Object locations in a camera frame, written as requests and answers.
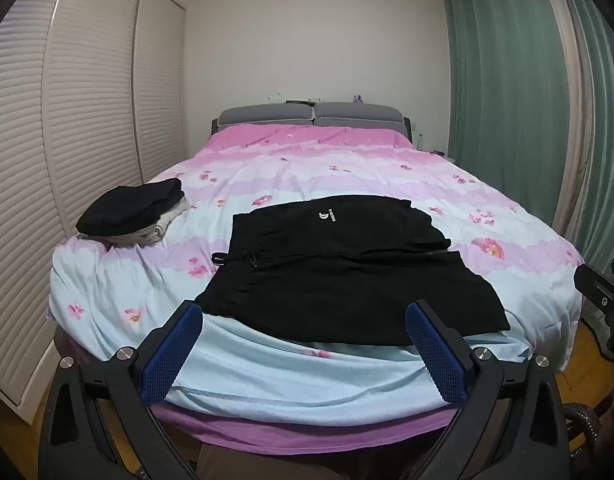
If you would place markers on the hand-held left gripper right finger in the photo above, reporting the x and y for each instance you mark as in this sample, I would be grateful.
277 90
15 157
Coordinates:
437 355

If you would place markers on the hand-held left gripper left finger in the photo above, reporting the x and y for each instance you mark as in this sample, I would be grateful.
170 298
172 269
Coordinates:
172 355

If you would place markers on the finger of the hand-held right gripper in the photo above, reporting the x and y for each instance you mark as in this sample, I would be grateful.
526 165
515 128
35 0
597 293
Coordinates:
594 285

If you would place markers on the black pants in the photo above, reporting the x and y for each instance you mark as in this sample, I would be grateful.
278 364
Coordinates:
337 270

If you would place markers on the brown ribbed object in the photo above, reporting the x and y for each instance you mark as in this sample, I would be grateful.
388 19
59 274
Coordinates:
584 425

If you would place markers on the folded beige garment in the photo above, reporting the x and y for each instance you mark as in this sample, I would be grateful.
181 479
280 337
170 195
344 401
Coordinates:
159 227

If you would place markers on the beige curtain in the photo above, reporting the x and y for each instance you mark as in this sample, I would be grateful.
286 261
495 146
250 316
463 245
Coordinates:
577 150

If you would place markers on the purple bed sheet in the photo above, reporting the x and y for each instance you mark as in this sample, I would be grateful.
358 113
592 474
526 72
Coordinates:
287 435

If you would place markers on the pale green sheer curtain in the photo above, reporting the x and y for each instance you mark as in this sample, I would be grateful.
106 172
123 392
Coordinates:
604 135

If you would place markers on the folded black garment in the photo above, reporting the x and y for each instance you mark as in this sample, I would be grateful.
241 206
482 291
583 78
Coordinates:
127 207

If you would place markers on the floral pink blue duvet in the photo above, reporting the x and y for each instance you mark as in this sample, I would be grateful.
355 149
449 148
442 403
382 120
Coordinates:
337 170

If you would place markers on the white louvered wardrobe door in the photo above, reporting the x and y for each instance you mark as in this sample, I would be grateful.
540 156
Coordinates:
92 110
159 85
17 210

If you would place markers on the clear plastic bottle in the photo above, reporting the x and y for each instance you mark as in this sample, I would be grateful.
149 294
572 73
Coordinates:
420 141

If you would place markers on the small purple toy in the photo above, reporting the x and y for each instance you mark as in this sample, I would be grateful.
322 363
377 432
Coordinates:
358 99

